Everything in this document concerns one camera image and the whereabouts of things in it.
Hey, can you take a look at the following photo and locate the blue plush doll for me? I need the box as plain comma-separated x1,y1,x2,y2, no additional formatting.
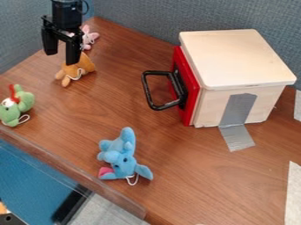
95,126,156,186

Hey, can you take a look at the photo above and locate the green plush doll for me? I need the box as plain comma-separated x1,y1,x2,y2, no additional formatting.
0,83,37,128

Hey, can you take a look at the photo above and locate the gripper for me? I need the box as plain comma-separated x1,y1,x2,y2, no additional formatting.
40,1,85,66

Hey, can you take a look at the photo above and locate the pink plush doll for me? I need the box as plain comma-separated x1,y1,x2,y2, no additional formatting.
78,24,101,51

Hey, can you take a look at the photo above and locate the cabinet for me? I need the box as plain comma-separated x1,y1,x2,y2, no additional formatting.
177,28,299,128

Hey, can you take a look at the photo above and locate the drawer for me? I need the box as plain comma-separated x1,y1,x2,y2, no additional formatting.
139,45,202,127

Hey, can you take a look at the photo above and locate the orange plush doll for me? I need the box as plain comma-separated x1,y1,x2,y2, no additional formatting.
54,51,97,88

